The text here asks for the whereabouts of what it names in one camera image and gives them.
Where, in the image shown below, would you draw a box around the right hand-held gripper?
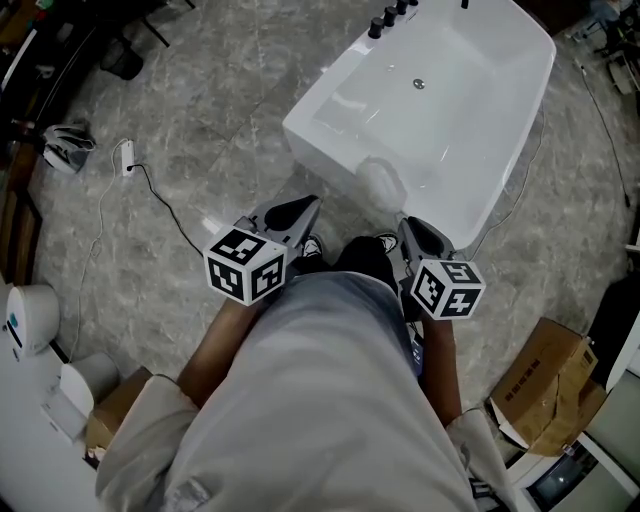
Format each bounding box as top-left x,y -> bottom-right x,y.
398,215 -> 487,321

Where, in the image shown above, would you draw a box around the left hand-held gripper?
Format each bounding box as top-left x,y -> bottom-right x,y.
202,195 -> 323,306

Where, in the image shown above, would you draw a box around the white fluffy duster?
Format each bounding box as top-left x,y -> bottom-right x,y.
355,156 -> 409,217

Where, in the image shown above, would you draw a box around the white bathtub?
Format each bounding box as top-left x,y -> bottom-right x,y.
282,0 -> 558,250

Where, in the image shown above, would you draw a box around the person's left forearm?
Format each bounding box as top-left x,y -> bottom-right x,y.
177,298 -> 264,409

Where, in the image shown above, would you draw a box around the person's right forearm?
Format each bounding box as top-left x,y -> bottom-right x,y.
422,314 -> 464,424

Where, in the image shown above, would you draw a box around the person's black trousers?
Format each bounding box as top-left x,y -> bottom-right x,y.
333,235 -> 399,297

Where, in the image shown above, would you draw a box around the person's grey shirt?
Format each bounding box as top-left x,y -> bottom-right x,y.
94,272 -> 519,512

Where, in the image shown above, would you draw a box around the torn cardboard box red print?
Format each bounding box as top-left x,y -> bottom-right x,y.
488,317 -> 609,458

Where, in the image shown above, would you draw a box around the black mesh wastebasket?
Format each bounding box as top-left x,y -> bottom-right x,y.
99,37 -> 146,82

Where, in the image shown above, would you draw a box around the white and grey backpack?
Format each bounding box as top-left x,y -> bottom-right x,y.
39,123 -> 98,176

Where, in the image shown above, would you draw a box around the white cylindrical container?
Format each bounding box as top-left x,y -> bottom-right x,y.
59,352 -> 122,417

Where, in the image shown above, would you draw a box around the plain brown cardboard box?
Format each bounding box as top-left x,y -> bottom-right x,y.
84,367 -> 154,472

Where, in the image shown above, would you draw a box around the white rounded appliance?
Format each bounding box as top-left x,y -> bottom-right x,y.
4,283 -> 63,358

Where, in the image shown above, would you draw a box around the white appliance with glass door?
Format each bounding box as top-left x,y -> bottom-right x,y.
504,429 -> 640,512

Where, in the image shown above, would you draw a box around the thin white cable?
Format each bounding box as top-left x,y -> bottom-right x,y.
472,107 -> 547,249

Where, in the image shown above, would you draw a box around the black power cable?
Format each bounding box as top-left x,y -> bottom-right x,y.
127,163 -> 212,252

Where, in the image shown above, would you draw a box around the white power strip cable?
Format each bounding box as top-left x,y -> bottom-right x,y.
67,139 -> 127,362

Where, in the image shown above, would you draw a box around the long black cable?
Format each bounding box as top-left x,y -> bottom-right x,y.
574,58 -> 632,209

